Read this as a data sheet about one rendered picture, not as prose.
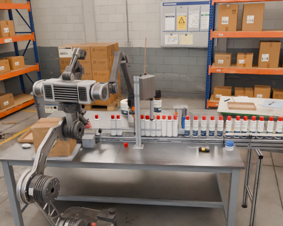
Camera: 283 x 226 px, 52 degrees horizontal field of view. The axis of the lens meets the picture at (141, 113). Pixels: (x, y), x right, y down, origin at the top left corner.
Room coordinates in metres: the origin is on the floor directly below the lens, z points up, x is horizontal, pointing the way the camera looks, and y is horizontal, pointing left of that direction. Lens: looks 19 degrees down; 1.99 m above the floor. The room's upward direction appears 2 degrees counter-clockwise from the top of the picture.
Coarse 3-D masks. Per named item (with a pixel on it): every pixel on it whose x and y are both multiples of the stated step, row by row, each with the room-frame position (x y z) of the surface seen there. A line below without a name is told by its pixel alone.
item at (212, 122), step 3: (213, 117) 2.45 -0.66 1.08; (210, 120) 2.46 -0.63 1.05; (213, 120) 2.45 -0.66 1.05; (210, 123) 2.45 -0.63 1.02; (213, 123) 2.44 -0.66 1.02; (210, 126) 2.45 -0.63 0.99; (213, 126) 2.44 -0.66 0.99; (210, 129) 2.45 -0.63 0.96; (213, 129) 2.44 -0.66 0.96; (210, 132) 2.45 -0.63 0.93; (213, 132) 2.44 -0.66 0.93; (210, 135) 2.45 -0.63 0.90; (213, 135) 2.44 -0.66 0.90
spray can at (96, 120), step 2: (96, 114) 2.60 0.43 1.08; (96, 116) 2.58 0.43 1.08; (96, 118) 2.58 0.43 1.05; (98, 118) 2.59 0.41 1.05; (94, 120) 2.58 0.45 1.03; (96, 120) 2.57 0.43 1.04; (98, 120) 2.58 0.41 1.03; (94, 122) 2.58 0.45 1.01; (96, 122) 2.57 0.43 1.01; (98, 122) 2.58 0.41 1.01; (96, 124) 2.57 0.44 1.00; (98, 124) 2.57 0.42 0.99; (96, 126) 2.57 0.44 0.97; (98, 126) 2.57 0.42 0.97; (96, 130) 2.57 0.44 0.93; (96, 132) 2.57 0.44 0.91; (96, 134) 2.57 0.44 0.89; (98, 134) 2.57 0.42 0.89
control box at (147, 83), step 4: (144, 76) 2.45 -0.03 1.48; (148, 76) 2.45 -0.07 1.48; (152, 76) 2.46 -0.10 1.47; (140, 80) 2.38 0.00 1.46; (144, 80) 2.37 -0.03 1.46; (148, 80) 2.41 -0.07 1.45; (152, 80) 2.45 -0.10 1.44; (140, 84) 2.38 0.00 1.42; (144, 84) 2.37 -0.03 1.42; (148, 84) 2.41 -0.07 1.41; (152, 84) 2.45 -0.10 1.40; (140, 88) 2.38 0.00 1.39; (144, 88) 2.37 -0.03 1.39; (148, 88) 2.41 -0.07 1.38; (152, 88) 2.45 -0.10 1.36; (140, 92) 2.38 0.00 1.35; (144, 92) 2.37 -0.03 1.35; (148, 92) 2.41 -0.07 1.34; (152, 92) 2.45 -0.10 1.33; (140, 96) 2.38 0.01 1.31; (144, 96) 2.37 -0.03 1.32; (148, 96) 2.41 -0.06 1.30; (152, 96) 2.45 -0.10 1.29
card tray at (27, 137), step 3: (30, 129) 2.82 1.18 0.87; (27, 132) 2.76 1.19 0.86; (30, 132) 2.81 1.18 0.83; (24, 135) 2.69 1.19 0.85; (27, 135) 2.73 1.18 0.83; (30, 135) 2.72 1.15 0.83; (18, 138) 2.58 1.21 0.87; (21, 138) 2.62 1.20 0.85; (24, 138) 2.66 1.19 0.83; (27, 138) 2.66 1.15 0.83; (30, 138) 2.65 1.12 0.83; (18, 141) 2.56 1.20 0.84; (21, 141) 2.56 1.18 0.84; (24, 141) 2.56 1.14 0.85; (27, 141) 2.55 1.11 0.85; (30, 141) 2.55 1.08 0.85
